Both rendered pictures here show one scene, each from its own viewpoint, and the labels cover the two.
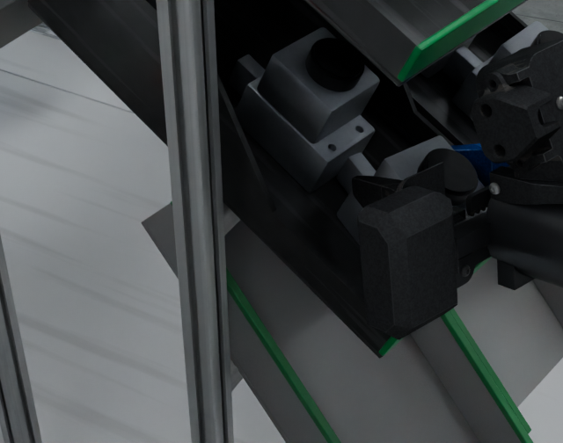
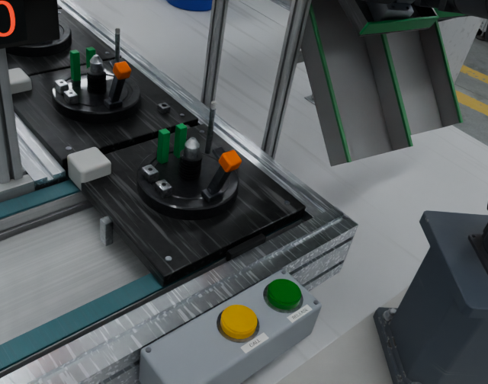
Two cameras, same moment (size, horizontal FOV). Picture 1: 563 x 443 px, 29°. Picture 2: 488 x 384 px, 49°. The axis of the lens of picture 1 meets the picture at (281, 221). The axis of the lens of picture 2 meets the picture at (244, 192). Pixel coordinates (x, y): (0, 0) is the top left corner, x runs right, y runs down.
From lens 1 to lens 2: 0.33 m
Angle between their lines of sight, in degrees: 10
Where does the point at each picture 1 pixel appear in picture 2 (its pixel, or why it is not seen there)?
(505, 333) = (415, 107)
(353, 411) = (341, 93)
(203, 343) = (293, 27)
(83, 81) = (274, 15)
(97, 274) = (255, 73)
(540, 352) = (427, 121)
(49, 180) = (247, 40)
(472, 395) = (391, 109)
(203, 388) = (287, 51)
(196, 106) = not seen: outside the picture
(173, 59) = not seen: outside the picture
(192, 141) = not seen: outside the picture
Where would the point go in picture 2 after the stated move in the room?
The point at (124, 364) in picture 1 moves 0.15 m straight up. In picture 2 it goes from (254, 102) to (266, 37)
